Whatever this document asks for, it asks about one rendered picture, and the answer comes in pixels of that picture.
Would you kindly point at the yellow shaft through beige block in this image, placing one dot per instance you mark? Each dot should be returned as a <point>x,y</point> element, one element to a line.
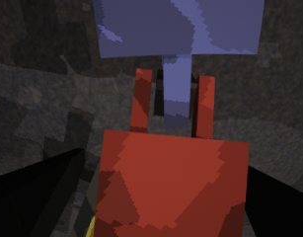
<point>85,222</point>

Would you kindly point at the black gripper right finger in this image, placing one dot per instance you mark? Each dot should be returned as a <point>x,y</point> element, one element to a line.
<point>274,209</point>

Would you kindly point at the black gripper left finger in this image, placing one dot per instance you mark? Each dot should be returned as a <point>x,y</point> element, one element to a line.
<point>33,198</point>

